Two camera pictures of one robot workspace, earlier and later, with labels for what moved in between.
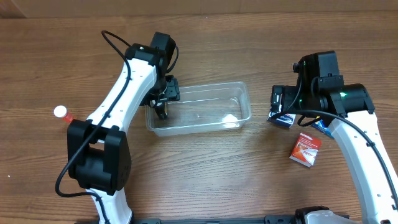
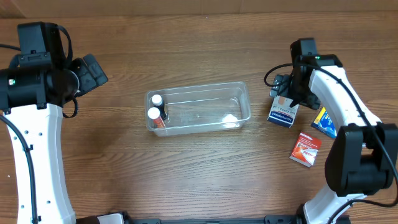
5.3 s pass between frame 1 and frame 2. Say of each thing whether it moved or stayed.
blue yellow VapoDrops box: stayed
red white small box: stayed
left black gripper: moved
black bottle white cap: stayed
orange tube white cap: moved
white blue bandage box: stayed
